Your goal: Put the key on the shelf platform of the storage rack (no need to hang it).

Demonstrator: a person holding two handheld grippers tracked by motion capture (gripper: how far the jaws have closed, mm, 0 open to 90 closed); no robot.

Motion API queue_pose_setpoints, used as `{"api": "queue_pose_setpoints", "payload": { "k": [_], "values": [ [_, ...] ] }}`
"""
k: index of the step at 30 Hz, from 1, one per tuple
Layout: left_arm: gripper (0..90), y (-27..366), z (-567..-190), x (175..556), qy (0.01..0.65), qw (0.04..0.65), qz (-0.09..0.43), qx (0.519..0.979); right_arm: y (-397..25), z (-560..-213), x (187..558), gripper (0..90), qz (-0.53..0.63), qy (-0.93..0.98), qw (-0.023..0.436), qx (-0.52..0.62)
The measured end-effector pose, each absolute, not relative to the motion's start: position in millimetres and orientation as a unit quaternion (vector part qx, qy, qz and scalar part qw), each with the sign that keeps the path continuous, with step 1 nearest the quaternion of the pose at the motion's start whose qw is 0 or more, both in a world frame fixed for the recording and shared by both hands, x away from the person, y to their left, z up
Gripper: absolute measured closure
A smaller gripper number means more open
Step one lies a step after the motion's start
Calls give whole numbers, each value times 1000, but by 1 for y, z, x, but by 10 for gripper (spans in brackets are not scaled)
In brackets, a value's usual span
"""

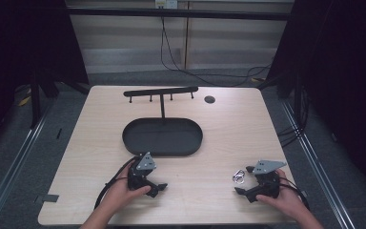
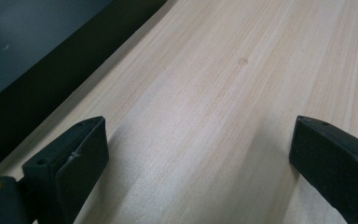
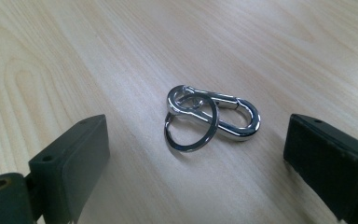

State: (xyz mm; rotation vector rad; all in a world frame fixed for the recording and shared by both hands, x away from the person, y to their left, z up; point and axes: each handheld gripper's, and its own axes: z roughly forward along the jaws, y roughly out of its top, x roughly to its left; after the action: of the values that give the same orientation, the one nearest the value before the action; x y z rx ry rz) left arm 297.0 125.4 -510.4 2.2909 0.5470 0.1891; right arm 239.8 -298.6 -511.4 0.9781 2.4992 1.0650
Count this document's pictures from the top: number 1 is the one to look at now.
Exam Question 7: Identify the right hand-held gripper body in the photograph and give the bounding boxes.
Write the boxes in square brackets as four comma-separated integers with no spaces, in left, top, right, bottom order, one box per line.
[252,159,288,199]

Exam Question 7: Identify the person's right hand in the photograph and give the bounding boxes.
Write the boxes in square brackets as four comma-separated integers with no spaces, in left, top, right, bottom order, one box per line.
[255,168,310,221]

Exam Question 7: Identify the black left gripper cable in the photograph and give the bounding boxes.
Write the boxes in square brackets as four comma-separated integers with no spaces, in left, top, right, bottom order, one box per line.
[93,155,141,210]

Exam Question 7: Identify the black wall cable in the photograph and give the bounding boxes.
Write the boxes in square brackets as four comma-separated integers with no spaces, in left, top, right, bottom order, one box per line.
[159,15,273,88]

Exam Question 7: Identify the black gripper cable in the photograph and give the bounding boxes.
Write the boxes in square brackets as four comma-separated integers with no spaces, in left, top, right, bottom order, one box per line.
[279,177,312,211]
[93,155,141,210]

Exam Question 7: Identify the black curtain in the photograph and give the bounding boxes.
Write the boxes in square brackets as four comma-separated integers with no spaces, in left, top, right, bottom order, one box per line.
[0,0,90,154]
[265,0,366,198]

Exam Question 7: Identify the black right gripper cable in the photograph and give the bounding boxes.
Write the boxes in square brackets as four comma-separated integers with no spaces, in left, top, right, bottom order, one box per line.
[279,177,312,211]

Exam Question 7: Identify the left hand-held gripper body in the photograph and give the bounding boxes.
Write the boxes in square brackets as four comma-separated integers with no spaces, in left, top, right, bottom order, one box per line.
[127,151,158,192]

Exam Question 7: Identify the person's left hand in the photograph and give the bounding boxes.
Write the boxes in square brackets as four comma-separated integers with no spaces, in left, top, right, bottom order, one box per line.
[102,164,153,215]

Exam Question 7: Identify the white wall socket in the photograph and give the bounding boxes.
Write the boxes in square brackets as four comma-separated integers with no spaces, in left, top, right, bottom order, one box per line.
[154,0,179,10]

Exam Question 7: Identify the yellow floor object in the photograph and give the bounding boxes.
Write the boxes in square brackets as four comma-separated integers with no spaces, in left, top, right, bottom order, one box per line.
[17,94,32,108]

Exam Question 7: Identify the black hook rack with tray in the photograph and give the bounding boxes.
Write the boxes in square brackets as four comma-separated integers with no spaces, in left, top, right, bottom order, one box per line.
[121,86,204,157]

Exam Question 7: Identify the black metal stand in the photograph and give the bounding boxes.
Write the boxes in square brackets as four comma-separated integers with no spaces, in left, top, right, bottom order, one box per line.
[29,71,61,130]

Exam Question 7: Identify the silver key ring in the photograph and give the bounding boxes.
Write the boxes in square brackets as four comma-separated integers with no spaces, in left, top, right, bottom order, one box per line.
[232,169,247,185]

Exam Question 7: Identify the metal floor rail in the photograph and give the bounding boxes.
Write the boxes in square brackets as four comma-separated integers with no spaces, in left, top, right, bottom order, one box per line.
[0,101,56,229]
[280,99,356,229]

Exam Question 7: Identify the grey tape piece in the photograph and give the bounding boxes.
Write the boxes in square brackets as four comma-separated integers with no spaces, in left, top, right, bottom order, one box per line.
[33,194,60,204]

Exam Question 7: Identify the bundle of black floor cables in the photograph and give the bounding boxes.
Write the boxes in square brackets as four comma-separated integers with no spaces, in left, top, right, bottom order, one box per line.
[277,85,311,148]

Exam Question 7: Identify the black horizontal frame bar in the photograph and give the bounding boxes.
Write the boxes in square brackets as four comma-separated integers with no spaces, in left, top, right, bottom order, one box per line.
[66,7,294,22]

